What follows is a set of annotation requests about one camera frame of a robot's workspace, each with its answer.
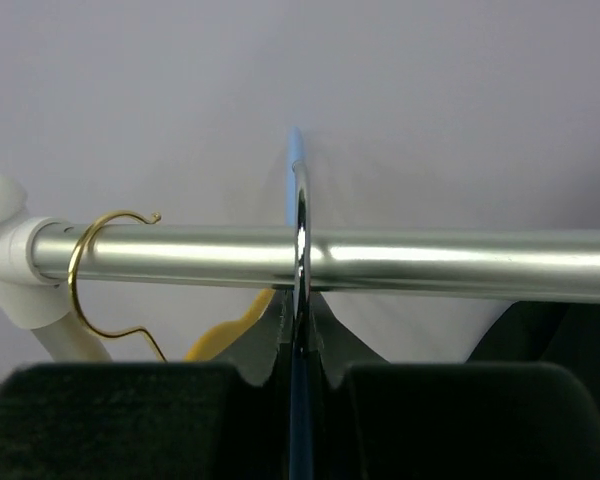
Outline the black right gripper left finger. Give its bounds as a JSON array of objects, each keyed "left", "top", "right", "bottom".
[{"left": 0, "top": 293, "right": 290, "bottom": 479}]

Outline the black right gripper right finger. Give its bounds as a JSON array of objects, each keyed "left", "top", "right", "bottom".
[{"left": 310, "top": 295, "right": 600, "bottom": 479}]

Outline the blue hanger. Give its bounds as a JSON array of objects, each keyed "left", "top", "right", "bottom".
[{"left": 286, "top": 127, "right": 314, "bottom": 479}]

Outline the yellow hanger with metal hook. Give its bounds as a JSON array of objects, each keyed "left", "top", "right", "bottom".
[{"left": 67, "top": 209, "right": 276, "bottom": 364}]

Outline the black t shirt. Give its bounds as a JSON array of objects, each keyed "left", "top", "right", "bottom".
[{"left": 469, "top": 302, "right": 600, "bottom": 369}]

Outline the metal clothes rack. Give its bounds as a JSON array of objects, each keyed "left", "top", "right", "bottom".
[{"left": 0, "top": 174, "right": 600, "bottom": 361}]

